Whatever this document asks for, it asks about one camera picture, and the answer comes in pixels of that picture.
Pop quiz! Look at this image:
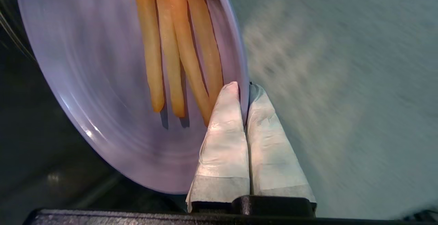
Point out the light purple plate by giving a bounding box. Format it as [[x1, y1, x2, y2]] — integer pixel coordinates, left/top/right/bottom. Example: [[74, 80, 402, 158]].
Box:
[[14, 0, 249, 195]]

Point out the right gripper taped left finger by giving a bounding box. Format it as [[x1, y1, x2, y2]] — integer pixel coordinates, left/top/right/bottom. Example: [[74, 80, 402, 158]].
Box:
[[186, 82, 250, 213]]

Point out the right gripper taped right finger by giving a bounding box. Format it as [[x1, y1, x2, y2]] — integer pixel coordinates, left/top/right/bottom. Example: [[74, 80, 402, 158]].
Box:
[[246, 83, 317, 205]]

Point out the silver Panasonic microwave oven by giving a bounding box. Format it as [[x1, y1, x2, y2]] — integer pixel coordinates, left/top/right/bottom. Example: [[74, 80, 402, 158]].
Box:
[[0, 0, 192, 215]]

